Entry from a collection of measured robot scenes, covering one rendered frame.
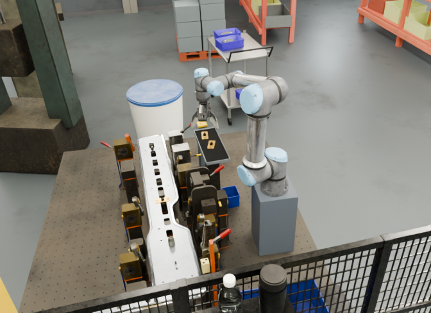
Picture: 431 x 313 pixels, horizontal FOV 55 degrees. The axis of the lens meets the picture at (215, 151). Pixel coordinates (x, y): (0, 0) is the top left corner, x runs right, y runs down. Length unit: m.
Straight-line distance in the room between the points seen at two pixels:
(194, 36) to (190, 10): 0.40
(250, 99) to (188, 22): 4.96
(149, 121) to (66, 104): 0.80
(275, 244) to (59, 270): 1.20
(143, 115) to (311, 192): 1.76
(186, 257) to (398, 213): 2.35
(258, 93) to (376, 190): 2.55
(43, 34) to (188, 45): 3.21
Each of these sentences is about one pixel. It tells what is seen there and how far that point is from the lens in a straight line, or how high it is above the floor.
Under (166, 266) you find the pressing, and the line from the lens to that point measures 1.99.
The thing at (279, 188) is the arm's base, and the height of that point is 1.15.
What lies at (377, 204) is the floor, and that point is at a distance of 3.95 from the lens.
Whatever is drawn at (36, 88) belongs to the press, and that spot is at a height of 0.26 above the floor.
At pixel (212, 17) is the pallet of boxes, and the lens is 6.66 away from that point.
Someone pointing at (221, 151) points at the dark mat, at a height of 1.16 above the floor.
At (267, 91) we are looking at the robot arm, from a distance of 1.77.
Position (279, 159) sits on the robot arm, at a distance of 2.05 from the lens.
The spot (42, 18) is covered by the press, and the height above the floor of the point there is 1.53.
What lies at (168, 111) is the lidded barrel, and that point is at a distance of 4.10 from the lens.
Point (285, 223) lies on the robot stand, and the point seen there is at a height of 0.93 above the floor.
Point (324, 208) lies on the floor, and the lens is 3.81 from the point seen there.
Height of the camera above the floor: 2.49
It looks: 34 degrees down
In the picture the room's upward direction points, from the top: 3 degrees counter-clockwise
